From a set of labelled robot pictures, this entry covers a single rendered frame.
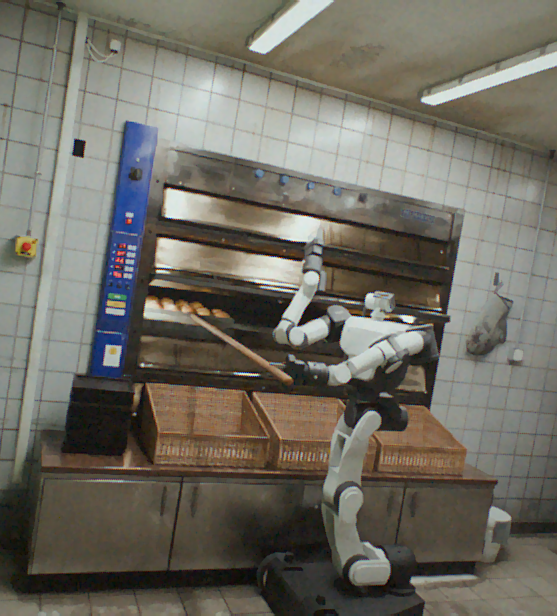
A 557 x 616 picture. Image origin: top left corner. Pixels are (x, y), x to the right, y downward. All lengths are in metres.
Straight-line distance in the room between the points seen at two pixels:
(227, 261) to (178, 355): 0.57
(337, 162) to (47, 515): 2.32
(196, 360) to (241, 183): 0.98
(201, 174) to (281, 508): 1.75
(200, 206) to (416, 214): 1.34
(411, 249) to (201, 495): 1.91
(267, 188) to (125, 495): 1.73
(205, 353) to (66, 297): 0.78
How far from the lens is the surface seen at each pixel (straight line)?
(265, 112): 3.50
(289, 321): 2.68
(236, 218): 3.38
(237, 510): 3.10
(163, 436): 2.93
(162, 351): 3.35
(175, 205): 3.30
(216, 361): 3.42
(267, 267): 3.45
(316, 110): 3.61
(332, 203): 3.62
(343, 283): 3.64
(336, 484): 2.81
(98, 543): 3.01
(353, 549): 2.98
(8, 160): 3.25
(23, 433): 3.36
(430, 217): 3.95
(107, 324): 3.25
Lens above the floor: 1.53
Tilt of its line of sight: 3 degrees down
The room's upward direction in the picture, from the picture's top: 9 degrees clockwise
